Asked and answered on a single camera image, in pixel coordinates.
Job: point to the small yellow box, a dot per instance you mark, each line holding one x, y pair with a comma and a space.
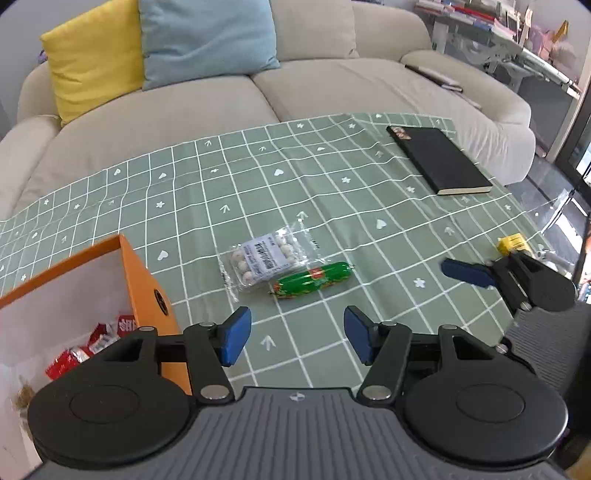
512, 242

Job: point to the white desk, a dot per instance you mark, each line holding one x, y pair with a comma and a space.
531, 57

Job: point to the green checked tablecloth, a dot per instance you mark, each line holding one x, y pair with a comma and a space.
323, 194

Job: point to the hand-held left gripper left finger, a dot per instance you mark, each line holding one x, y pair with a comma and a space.
235, 334

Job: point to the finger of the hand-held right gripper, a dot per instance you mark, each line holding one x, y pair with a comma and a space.
466, 272

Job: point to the small silver object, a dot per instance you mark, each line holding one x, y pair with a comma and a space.
549, 256

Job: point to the stack of books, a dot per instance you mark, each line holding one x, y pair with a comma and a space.
461, 11

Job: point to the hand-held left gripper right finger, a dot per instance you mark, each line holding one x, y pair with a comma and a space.
358, 334

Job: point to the yellow pillow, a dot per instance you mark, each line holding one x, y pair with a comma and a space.
92, 60

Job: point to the large red snack packet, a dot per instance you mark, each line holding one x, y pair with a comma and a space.
64, 362

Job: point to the orange cardboard box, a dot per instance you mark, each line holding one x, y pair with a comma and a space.
143, 286

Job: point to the beige sofa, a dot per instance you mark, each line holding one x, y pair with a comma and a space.
184, 110

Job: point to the green sausage stick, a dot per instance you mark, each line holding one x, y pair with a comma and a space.
304, 279

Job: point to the red orange snack packet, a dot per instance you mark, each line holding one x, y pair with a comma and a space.
125, 325

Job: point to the clear bag of white candies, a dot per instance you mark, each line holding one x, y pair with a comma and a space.
263, 256

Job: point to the black notebook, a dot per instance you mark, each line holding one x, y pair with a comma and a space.
438, 157

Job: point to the purple cloth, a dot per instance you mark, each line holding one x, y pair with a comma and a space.
42, 55

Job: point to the white and red snack packet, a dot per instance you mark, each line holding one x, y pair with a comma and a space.
104, 339

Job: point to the light blue pillow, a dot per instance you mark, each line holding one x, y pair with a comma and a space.
207, 37

